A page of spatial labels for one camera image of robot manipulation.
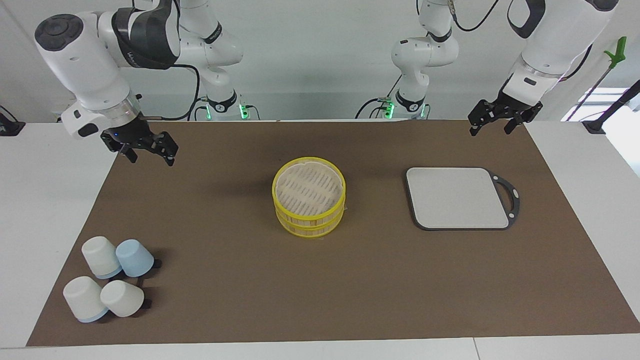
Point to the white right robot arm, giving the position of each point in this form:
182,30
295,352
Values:
80,65

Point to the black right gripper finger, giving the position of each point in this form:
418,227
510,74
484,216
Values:
169,147
130,154

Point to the grey cutting board dark rim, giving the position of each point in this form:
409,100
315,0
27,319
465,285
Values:
460,197

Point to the brown table mat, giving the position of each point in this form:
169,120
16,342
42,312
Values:
320,290

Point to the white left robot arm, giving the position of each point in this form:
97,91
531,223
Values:
555,45

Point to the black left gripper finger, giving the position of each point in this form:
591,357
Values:
484,112
526,116

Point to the black table clamp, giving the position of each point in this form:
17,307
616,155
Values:
10,127

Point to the yellow bamboo steamer basket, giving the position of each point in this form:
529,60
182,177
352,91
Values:
310,231

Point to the white cup blue rim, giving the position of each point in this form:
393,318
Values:
82,298

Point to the green tipped grey pole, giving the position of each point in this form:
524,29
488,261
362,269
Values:
619,50

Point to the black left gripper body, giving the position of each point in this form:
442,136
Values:
512,106

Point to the yellow rimmed steamer lid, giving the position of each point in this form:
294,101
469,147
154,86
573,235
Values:
308,187

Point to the light blue cup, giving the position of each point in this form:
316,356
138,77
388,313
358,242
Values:
136,257

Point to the black pole with clamp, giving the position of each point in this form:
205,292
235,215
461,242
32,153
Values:
595,125

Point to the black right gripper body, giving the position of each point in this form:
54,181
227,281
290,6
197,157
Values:
132,135

